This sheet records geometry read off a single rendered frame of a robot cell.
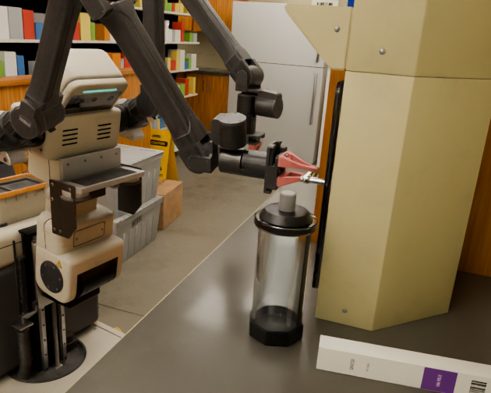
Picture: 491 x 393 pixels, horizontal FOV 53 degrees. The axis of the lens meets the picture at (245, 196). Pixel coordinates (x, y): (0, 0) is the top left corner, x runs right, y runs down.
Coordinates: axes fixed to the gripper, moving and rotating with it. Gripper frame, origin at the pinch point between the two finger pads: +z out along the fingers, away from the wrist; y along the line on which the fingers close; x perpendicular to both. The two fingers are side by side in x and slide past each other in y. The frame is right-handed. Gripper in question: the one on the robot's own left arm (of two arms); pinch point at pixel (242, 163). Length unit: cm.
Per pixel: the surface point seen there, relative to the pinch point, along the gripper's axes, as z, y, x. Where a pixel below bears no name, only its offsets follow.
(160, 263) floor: 111, -96, 130
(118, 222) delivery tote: 78, -114, 108
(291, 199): -10, 28, -55
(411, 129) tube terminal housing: -22, 44, -45
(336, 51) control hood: -34, 31, -46
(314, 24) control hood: -38, 26, -46
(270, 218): -7, 25, -57
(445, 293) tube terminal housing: 11, 56, -33
